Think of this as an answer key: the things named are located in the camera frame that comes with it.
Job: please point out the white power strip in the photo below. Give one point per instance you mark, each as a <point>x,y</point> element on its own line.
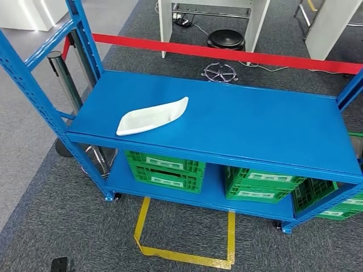
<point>178,16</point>

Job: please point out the red barrier belt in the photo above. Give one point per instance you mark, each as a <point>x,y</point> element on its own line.
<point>198,50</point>

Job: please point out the green plastic crate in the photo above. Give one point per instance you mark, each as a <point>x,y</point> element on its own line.
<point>312,191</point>
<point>167,176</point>
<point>260,186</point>

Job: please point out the blue metal shelf rack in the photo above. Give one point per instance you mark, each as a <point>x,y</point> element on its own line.
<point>226,124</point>

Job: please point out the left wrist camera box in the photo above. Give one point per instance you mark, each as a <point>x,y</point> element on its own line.
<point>60,264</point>

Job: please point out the yellow floor tape square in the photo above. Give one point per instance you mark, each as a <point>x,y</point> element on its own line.
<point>231,240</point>

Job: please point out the black round stool seat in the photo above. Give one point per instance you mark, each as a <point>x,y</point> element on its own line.
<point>226,39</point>

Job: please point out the white curved plastic part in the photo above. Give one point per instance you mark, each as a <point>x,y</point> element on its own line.
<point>150,118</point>

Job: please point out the white lit display block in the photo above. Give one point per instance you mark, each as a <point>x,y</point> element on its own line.
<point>26,13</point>

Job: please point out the white desk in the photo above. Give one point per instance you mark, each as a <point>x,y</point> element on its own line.
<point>166,26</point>
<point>329,26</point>

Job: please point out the chrome stanchion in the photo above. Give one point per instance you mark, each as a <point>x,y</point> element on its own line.
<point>82,60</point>
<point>65,79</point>

